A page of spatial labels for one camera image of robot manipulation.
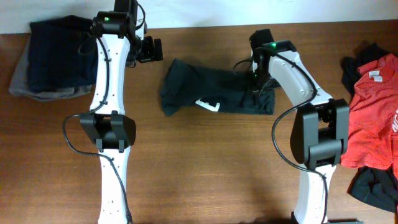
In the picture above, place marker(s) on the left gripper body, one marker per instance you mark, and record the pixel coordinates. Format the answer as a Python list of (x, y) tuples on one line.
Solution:
[(147, 52)]

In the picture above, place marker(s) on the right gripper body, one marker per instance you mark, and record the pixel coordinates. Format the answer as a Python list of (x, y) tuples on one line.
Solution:
[(259, 80)]

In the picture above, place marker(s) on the dark green t-shirt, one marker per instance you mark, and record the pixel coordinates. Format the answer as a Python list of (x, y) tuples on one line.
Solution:
[(223, 90)]

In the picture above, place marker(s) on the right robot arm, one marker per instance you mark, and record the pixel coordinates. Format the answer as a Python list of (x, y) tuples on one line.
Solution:
[(319, 134)]

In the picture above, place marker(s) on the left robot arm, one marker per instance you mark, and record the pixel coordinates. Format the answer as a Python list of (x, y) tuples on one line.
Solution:
[(121, 42)]

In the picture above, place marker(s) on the folded navy blue garment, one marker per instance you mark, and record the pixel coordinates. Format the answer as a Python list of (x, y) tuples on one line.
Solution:
[(62, 54)]

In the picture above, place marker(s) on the red t-shirt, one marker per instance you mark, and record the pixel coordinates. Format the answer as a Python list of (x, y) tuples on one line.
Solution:
[(372, 140)]

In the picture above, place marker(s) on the folded grey garment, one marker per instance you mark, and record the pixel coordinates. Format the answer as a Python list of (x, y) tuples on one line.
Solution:
[(19, 87)]

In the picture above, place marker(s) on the black garment under pile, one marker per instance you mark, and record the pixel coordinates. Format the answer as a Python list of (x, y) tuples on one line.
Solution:
[(374, 187)]

